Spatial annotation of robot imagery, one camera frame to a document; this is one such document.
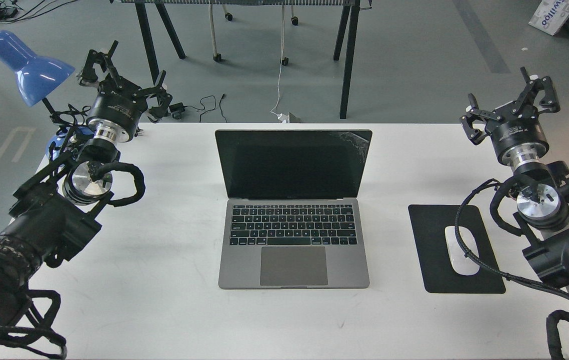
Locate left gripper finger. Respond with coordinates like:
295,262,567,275
78,40,124,93
137,70,173,124

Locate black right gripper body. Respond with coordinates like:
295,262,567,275
484,104,548,157

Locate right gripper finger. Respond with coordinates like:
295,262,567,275
459,93,504,146
511,67,561,117

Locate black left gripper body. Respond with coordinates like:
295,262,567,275
87,83,148,136

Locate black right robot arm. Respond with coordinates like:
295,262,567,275
454,67,569,360

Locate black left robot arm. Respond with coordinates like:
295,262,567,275
0,30,173,360

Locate blue desk lamp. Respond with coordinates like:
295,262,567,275
0,30,94,161

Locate cardboard box with blue print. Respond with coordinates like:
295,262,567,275
528,0,569,36

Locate black mouse pad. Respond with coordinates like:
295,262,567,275
408,204,506,294

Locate white computer mouse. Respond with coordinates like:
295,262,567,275
444,225,480,276

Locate grey open laptop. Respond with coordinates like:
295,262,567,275
214,129,373,290

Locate black charger cable on floor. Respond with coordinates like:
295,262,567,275
168,93,229,124

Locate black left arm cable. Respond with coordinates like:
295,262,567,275
89,162,147,208

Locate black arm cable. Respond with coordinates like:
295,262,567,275
454,178,569,305
89,162,147,208

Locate white power cable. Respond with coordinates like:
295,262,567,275
270,4,291,123

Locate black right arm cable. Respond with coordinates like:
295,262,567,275
454,178,569,305

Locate black background table frame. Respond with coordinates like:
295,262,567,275
110,0,373,120

